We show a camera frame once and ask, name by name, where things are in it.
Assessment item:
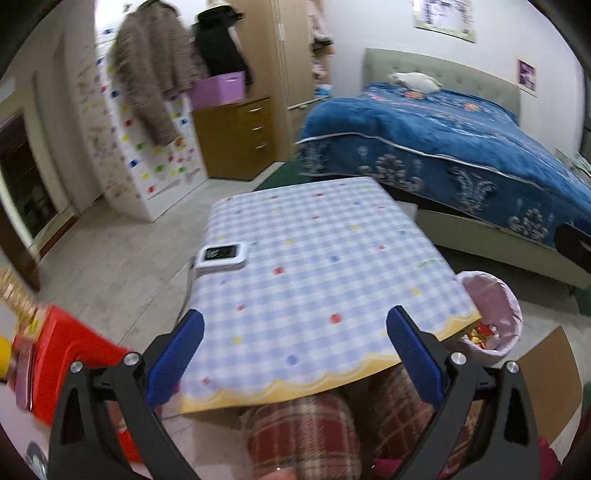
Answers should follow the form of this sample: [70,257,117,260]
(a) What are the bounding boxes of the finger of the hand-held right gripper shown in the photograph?
[554,223,591,275]

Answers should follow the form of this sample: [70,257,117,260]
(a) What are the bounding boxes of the dark cabinet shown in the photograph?
[0,107,78,292]

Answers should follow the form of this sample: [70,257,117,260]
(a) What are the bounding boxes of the small purple wall picture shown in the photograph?
[516,58,537,98]

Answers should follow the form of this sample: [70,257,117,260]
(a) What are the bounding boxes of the wall poster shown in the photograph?
[412,0,476,44]

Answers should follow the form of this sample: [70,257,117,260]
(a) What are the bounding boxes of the brown fluffy coat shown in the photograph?
[112,2,208,147]

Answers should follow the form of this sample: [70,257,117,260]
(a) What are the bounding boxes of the purple storage box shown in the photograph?
[190,72,246,110]

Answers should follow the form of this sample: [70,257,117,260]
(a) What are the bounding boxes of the red plastic stool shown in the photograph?
[11,304,145,465]

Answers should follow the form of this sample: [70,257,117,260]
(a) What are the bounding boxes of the wooden wardrobe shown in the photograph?
[233,0,325,163]

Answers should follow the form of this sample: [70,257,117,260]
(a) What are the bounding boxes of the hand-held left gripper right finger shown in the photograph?
[385,305,541,480]

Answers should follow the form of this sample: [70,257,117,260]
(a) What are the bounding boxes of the brown cardboard sheet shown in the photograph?
[508,325,583,459]

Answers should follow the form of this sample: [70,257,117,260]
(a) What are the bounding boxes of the pink hanging clothes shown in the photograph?
[307,0,334,80]

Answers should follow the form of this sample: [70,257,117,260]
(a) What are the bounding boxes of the white door with colourful stickers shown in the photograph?
[95,28,209,220]

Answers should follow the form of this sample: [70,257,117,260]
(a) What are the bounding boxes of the red paper packet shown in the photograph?
[462,322,502,352]

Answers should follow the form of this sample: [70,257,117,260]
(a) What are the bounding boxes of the golden patterned object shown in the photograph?
[0,268,38,325]

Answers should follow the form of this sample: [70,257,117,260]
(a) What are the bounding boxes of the pink cloth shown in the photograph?
[538,436,563,480]

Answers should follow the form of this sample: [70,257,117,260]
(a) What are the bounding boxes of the green floor mat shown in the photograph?
[252,161,306,193]

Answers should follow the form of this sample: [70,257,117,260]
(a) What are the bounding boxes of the person's plaid trouser legs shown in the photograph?
[240,364,486,480]

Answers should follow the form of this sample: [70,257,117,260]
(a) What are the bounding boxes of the black hanging coat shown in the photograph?
[191,9,254,87]

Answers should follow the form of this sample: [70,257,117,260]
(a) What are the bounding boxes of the bin with pink liner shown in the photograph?
[455,271,524,368]

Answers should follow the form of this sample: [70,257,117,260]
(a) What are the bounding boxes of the checked tablecloth table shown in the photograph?
[178,176,483,415]

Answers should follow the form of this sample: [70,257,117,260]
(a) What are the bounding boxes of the wooden drawer cabinet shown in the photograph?
[191,96,278,182]

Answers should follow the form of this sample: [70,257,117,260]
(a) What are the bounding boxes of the white pillow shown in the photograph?
[387,71,444,92]

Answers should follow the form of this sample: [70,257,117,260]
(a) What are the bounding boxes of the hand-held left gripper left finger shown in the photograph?
[48,309,206,480]

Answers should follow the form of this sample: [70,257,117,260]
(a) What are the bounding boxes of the white digital timer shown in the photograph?
[191,242,250,278]

